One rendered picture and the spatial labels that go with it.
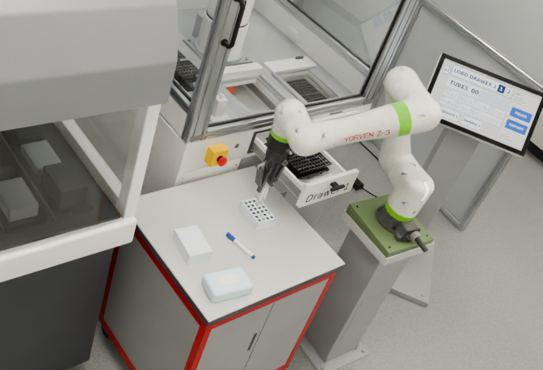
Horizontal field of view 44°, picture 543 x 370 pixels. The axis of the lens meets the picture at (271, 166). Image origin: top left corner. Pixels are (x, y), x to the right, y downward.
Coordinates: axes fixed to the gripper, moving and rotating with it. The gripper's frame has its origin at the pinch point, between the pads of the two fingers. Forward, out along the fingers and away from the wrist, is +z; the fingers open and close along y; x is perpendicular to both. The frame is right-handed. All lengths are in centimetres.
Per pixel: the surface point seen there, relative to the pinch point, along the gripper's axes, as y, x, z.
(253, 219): -3.4, -3.8, 9.9
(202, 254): -31.8, -14.5, 8.0
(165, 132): -20.7, 38.3, -1.4
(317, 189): 22.0, -6.0, -0.7
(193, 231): -29.9, -4.5, 7.3
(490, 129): 123, -5, -12
